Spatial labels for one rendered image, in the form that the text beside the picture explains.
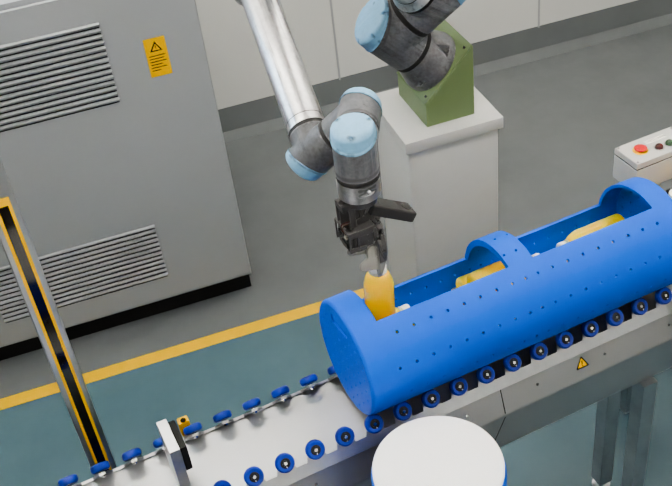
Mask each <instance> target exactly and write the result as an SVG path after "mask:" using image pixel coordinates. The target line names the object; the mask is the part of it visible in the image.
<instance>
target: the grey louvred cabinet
mask: <svg viewBox="0 0 672 486"><path fill-rule="evenodd" d="M0 157H1V160H2V163H3V165H4V168H5V171H6V173H7V176H8V179H9V181H10V184H11V187H12V189H13V192H14V195H15V197H16V200H17V203H18V205H19V208H20V211H21V213H22V216H23V219H24V221H25V224H26V227H27V229H28V232H29V235H30V237H31V240H32V243H33V245H34V248H35V251H36V253H37V256H38V259H39V261H40V264H41V267H42V269H43V272H44V275H45V277H46V280H47V283H48V285H49V288H50V291H51V293H52V296H53V299H54V301H55V304H56V307H57V309H58V312H59V315H60V317H61V320H62V323H63V325H64V328H65V331H66V333H67V336H68V339H69V340H72V339H75V338H79V337H82V336H85V335H89V334H92V333H95V332H99V331H102V330H105V329H109V328H112V327H115V326H119V325H122V324H126V323H129V322H132V321H136V320H139V319H142V318H146V317H149V316H152V315H156V314H159V313H162V312H166V311H169V310H173V309H176V308H179V307H183V306H186V305H189V304H193V303H196V302H199V301H203V300H206V299H209V298H213V297H216V296H220V295H223V294H226V293H230V292H233V291H236V290H240V289H243V288H246V287H250V286H251V282H250V277H249V274H251V273H252V272H251V268H250V263H249V258H248V253H247V248H246V243H245V239H244V234H243V229H242V224H241V219H240V214H239V209H238V205H237V200H236V195H235V190H234V185H233V180H232V176H231V171H230V166H229V161H228V156H227V151H226V147H225V142H224V137H223V132H222V127H221V122H220V118H219V113H218V108H217V103H216V98H215V93H214V88H213V84H212V79H211V74H210V69H209V64H208V59H207V55H206V50H205V45H204V40H203V35H202V30H201V26H200V21H199V16H198V11H197V6H196V1H195V0H0ZM42 348H43V347H42V344H41V342H40V339H39V337H38V334H37V332H36V329H35V327H34V324H33V322H32V319H31V317H30V314H29V312H28V309H27V307H26V304H25V302H24V299H23V297H22V294H21V292H20V290H19V287H18V285H17V282H16V280H15V277H14V275H13V272H12V270H11V267H10V265H9V262H8V260H7V257H6V255H5V252H4V250H3V247H2V245H1V242H0V361H1V360H5V359H8V358H11V357H15V356H18V355H21V354H25V353H28V352H31V351H35V350H38V349H42Z"/></svg>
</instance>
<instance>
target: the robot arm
mask: <svg viewBox="0 0 672 486"><path fill-rule="evenodd" d="M235 1H236V2H237V3H238V4H239V5H241V6H243V7H244V10H245V13H246V16H247V19H248V21H249V24H250V27H251V30H252V33H253V36H254V38H255V41H256V44H257V47H258V50H259V52H260V55H261V58H262V61H263V64H264V66H265V69H266V72H267V75H268V78H269V80H270V83H271V86H272V89H273V92H274V94H275V97H276V100H277V103H278V106H279V109H280V111H281V114H282V117H283V120H284V123H285V125H286V128H287V131H288V137H289V140H290V143H291V145H292V147H291V148H289V149H288V150H287V152H286V161H287V163H288V165H289V166H290V168H291V169H292V170H293V171H294V172H295V173H296V174H297V175H298V176H300V177H301V178H303V179H306V180H309V181H314V180H317V179H318V178H320V177H321V176H322V175H325V174H326V173H327V171H328V170H329V169H331V168H332V167H333V166H334V167H335V175H336V184H337V192H338V196H339V198H337V199H334V200H335V207H336V214H337V217H335V218H334V221H335V228H336V235H337V238H338V237H340V240H341V241H342V243H343V245H344V246H345V247H346V248H347V249H348V250H347V254H348V255H350V256H351V255H359V254H365V256H366V259H365V260H364V261H363V262H362V263H361V264H360V270H361V271H371V270H377V274H378V277H381V276H382V274H383V271H384V268H385V265H386V261H387V244H386V240H385V233H384V228H383V224H382V222H381V221H380V220H379V219H380V217H383V218H389V219H395V220H401V221H407V222H413V221H414V219H415V217H416V215H417V213H416V212H415V211H414V210H413V208H412V207H411V206H410V205H409V204H408V203H406V202H400V201H395V200H389V199H384V198H378V197H379V196H380V194H381V191H382V190H381V180H380V168H379V158H378V140H379V131H380V122H381V117H382V113H383V112H382V104H381V100H380V98H379V97H378V95H377V94H376V93H374V92H373V91H372V90H370V89H367V88H364V87H354V88H350V89H348V90H347V91H345V92H344V93H343V95H342V96H341V98H340V100H339V105H338V106H337V107H336V108H335V109H334V110H333V111H332V112H331V113H329V114H328V115H327V116H326V117H325V118H324V116H323V113H322V111H321V108H320V106H319V103H318V100H317V98H316V95H315V92H314V90H313V87H312V85H311V82H310V79H309V77H308V74H307V71H306V69H305V66H304V64H303V61H302V58H301V56H300V53H299V50H298V48H297V45H296V43H295V40H294V37H293V35H292V32H291V29H290V27H289V24H288V22H287V19H286V16H285V14H284V11H283V8H282V6H281V3H280V1H279V0H235ZM465 1H466V0H370V1H368V2H367V3H366V6H365V7H363V8H362V10H361V12H360V14H359V16H358V18H357V21H356V24H355V25H356V26H355V39H356V41H357V43H358V44H359V45H360V46H362V47H363V48H364V49H365V50H366V51H367V52H370V53H371V54H373V55H374V56H376V57H377V58H379V59H380V60H382V61H384V62H385V63H387V64H388V65H390V66H391V67H393V68H394V69H396V70H397V71H399V72H400V74H401V75H402V77H403V78H404V80H405V81H406V83H407V84H408V85H409V86H410V87H411V88H413V89H414V90H417V91H426V90H429V89H431V88H432V87H434V86H435V85H437V84H438V83H439V82H440V81H441V80H442V79H443V78H444V77H445V75H446V74H447V73H448V71H449V69H450V67H451V65H452V63H453V60H454V57H455V51H456V46H455V42H454V40H453V38H452V37H451V36H450V35H448V34H447V33H445V32H443V31H438V30H434V29H435V28H436V27H437V26H438V25H439V24H441V23H442V22H443V21H444V20H445V19H446V18H447V17H448V16H450V15H451V14H452V13H453V12H454V11H455V10H456V9H458V8H459V7H460V6H462V4H463V3H464V2H465ZM337 223H338V228H337ZM374 241H375V245H374Z"/></svg>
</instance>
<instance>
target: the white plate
mask: <svg viewBox="0 0 672 486"><path fill-rule="evenodd" d="M372 474H373V480H374V484H375V486H502V485H503V482H504V477H505V463H504V458H503V454H502V452H501V450H500V448H499V446H498V444H497V443H496V442H495V440H494V439H493V438H492V437H491V436H490V435H489V434H488V433H487V432H486V431H484V430H483V429H482V428H480V427H479V426H477V425H475V424H473V423H471V422H469V421H466V420H463V419H459V418H455V417H449V416H429V417H423V418H418V419H415V420H412V421H409V422H407V423H405V424H402V425H401V426H399V427H397V428H396V429H394V430H393V431H392V432H391V433H389V434H388V435H387V436H386V437H385V438H384V440H383V441H382V442H381V443H380V445H379V447H378V448H377V450H376V453H375V455H374V459H373V465H372Z"/></svg>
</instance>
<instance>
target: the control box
mask: <svg viewBox="0 0 672 486"><path fill-rule="evenodd" d="M659 136H660V137H661V136H663V137H661V138H659ZM664 136H665V137H664ZM657 137H658V138H657ZM656 138H657V140H656ZM651 139H652V140H651ZM667 139H671V140H672V127H669V128H666V129H664V130H661V131H658V132H656V133H653V134H651V135H648V136H645V137H643V138H640V139H638V140H635V141H632V142H630V143H627V144H625V145H622V146H619V147H617V148H615V155H614V167H613V177H614V178H615V179H617V180H618V181H619V182H622V181H625V180H627V179H630V178H634V177H640V178H645V179H648V180H650V181H652V182H654V183H655V184H659V183H661V182H664V181H666V180H669V179H671V178H672V145H667V144H665V141H666V140H667ZM648 140H649V142H648ZM650 140H651V141H652V142H651V141H650ZM653 140H654V141H653ZM657 143H662V144H663V148H662V149H657V148H655V145H656V144H657ZM637 144H643V145H646V146H647V150H646V151H644V152H637V151H635V150H634V146H635V145H637Z"/></svg>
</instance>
